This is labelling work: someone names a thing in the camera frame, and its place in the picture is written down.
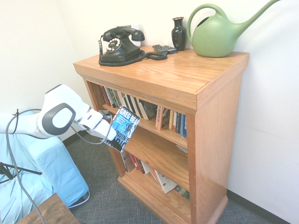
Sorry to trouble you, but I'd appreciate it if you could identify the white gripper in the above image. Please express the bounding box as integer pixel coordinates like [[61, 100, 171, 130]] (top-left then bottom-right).
[[80, 109, 117, 141]]

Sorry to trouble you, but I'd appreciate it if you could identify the blue black paperback book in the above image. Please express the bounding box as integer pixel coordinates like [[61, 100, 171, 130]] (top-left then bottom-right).
[[105, 105, 141, 153]]

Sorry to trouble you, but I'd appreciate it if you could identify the red white spine book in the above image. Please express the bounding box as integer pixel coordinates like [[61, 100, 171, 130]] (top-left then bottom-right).
[[100, 85, 112, 107]]

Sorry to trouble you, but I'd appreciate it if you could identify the red spine paperback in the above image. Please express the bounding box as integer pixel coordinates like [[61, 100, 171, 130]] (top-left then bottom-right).
[[128, 153, 142, 172]]

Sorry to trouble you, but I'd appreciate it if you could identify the black cover paperback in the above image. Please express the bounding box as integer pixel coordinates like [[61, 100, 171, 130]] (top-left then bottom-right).
[[139, 100, 158, 120]]

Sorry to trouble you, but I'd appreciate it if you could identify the light blue covered couch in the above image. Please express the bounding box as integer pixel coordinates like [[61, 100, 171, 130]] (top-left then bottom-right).
[[0, 111, 91, 224]]

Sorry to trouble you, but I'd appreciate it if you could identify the orange spine book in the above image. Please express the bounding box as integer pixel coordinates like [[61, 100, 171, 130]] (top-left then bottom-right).
[[155, 105, 171, 131]]

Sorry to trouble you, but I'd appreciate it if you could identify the black vintage rotary telephone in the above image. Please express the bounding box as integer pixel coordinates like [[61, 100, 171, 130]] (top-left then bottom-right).
[[98, 27, 169, 67]]

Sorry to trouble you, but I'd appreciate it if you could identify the blue travel guide book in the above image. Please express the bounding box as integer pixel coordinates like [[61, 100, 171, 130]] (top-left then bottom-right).
[[179, 113, 187, 139]]

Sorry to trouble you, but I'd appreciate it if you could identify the white illustrated cover book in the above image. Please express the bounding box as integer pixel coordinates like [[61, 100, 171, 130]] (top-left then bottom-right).
[[154, 169, 178, 194]]

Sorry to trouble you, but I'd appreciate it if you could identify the wooden bookshelf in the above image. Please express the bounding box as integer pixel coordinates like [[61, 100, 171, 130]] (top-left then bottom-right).
[[73, 45, 250, 224]]

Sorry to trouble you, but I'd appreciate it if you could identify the black remote control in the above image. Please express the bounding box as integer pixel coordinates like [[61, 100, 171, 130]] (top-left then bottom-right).
[[152, 44, 178, 55]]

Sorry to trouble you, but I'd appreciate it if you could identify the dark green cover book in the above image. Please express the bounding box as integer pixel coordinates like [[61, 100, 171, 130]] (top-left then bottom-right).
[[173, 184, 190, 201]]

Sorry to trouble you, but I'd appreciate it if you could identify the black ceramic vase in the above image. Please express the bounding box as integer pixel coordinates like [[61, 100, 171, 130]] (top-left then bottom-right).
[[171, 16, 187, 51]]

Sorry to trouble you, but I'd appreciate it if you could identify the green plastic watering can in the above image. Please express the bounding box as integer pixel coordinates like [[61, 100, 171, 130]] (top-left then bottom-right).
[[186, 0, 285, 58]]

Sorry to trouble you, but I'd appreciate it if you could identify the gray robot cable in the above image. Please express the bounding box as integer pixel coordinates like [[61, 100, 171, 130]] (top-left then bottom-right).
[[5, 107, 113, 224]]

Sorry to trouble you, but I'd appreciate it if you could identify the black camera tripod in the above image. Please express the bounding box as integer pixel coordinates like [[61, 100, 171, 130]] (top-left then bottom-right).
[[0, 162, 43, 185]]

